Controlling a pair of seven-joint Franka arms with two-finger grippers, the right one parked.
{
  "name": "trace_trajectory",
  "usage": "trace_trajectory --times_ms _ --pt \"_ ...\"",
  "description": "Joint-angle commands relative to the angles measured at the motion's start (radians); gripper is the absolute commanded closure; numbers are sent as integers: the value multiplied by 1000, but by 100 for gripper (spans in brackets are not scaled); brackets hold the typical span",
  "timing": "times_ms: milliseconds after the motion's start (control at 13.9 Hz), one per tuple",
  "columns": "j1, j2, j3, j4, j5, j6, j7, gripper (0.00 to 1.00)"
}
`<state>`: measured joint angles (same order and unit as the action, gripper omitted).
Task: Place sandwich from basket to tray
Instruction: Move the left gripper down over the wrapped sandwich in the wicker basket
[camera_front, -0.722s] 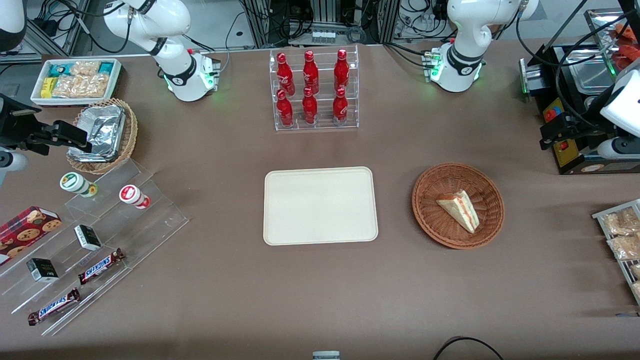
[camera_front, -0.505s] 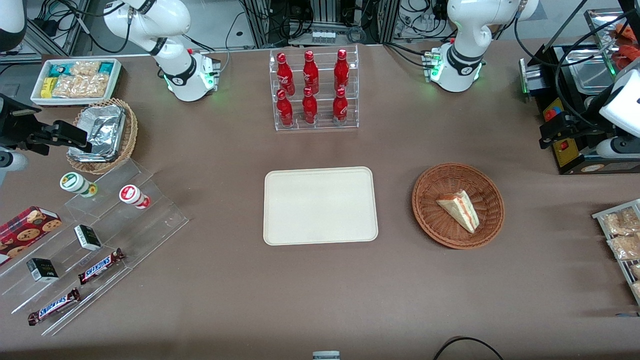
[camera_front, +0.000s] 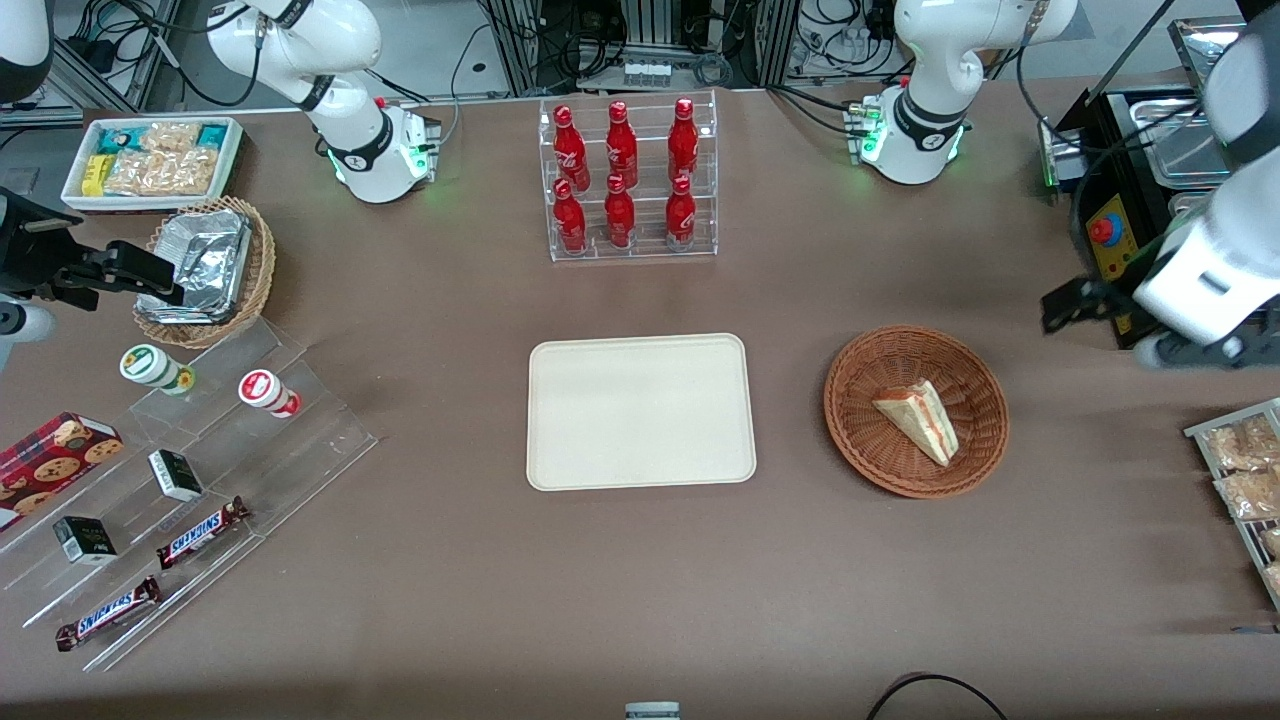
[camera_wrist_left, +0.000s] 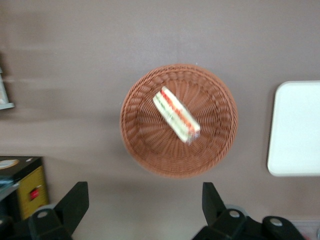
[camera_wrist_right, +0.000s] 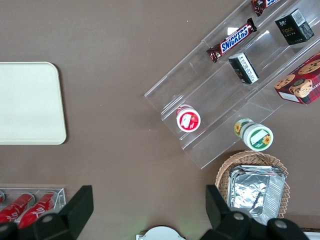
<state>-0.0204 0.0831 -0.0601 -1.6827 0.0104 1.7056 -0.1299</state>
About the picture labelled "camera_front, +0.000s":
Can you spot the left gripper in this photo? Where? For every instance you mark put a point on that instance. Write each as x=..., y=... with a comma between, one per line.
x=1103, y=297

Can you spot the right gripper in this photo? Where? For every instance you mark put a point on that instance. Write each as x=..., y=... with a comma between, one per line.
x=30, y=250

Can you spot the triangular sandwich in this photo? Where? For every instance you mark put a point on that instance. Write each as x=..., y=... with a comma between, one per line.
x=920, y=420

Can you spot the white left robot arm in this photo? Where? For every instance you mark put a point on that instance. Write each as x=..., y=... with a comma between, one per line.
x=925, y=110

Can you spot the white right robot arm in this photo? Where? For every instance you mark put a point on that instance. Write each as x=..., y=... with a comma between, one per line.
x=350, y=130

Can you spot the light wicker basket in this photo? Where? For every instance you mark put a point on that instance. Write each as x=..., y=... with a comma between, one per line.
x=258, y=270

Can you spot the brown wicker basket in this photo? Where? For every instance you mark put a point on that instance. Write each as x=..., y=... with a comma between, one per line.
x=880, y=450

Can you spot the cream plastic tray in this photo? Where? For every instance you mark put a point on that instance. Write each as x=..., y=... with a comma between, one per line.
x=640, y=412

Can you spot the white rectangular snack bin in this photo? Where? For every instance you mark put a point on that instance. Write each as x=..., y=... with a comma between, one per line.
x=75, y=200

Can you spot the red emergency stop button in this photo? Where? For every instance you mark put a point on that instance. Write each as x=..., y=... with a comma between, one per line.
x=1102, y=230

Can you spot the green lid yogurt cup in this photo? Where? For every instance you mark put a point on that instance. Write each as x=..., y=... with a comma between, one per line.
x=150, y=366

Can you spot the aluminium foil container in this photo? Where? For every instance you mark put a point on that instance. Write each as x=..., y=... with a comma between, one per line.
x=205, y=260

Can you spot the yellow snack packet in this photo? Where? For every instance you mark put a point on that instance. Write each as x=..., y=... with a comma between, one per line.
x=94, y=176

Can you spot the clear cracker bag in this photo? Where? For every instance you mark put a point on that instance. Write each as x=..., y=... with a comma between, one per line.
x=170, y=136
x=197, y=171
x=140, y=173

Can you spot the teal snack packet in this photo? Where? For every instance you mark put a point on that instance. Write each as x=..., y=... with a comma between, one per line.
x=212, y=136
x=117, y=138

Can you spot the steel warmer pan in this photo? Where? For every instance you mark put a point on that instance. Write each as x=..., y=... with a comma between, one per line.
x=1185, y=205
x=1180, y=150

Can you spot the black food warmer machine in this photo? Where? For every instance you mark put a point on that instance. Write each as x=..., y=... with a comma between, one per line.
x=1110, y=150

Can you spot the red tartan cookie box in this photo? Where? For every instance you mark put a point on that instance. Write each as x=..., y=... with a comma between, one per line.
x=50, y=455

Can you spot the red lid yogurt cup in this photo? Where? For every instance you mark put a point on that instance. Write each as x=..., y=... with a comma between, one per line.
x=265, y=390

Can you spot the small black carton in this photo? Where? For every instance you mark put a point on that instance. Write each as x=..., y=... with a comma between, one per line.
x=85, y=540
x=175, y=475

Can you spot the clear nut snack bag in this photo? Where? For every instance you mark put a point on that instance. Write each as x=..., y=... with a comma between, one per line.
x=1240, y=445
x=1271, y=542
x=1273, y=578
x=1250, y=495

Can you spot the clear acrylic stepped stand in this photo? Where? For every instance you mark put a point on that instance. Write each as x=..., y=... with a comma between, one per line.
x=290, y=450

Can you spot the Snickers chocolate bar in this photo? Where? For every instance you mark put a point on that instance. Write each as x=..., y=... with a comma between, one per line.
x=200, y=533
x=108, y=612

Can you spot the red cola bottle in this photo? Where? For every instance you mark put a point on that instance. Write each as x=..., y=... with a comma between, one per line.
x=621, y=145
x=680, y=215
x=569, y=220
x=683, y=140
x=569, y=145
x=619, y=215

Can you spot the clear acrylic bottle rack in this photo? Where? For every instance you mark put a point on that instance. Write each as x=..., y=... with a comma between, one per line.
x=645, y=250

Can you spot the white terminal block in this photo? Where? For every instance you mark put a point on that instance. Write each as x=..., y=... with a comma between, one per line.
x=646, y=75

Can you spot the grey device at table edge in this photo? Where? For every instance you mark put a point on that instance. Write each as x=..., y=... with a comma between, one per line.
x=652, y=711

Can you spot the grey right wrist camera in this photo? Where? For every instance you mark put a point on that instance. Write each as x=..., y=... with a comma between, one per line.
x=25, y=328

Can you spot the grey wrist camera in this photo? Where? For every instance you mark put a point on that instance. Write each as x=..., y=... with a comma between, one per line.
x=25, y=328
x=1160, y=352

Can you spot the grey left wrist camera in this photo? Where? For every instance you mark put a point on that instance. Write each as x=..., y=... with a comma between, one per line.
x=1160, y=352

